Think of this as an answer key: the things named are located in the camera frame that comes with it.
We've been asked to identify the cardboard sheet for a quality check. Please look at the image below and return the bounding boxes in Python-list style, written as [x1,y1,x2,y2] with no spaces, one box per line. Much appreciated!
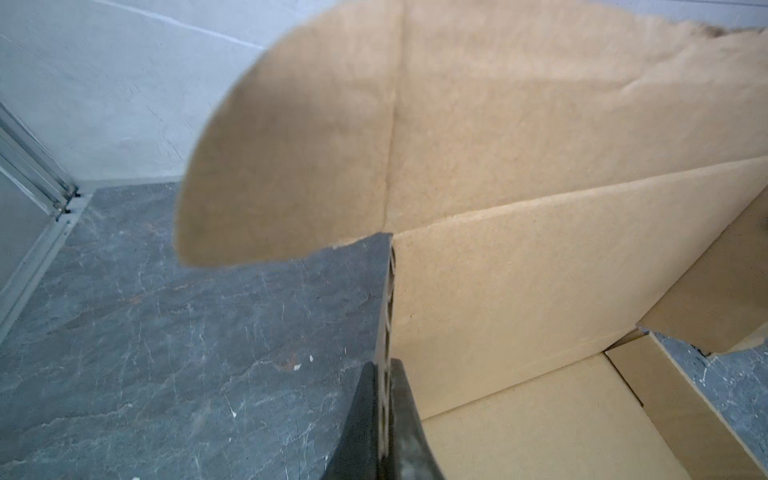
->
[175,1,767,479]

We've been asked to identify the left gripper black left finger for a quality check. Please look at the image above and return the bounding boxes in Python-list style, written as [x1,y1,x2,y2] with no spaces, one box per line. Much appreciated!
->
[321,362,379,480]

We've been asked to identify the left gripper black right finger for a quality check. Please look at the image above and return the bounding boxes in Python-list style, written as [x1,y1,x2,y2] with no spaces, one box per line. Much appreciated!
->
[386,359,445,480]

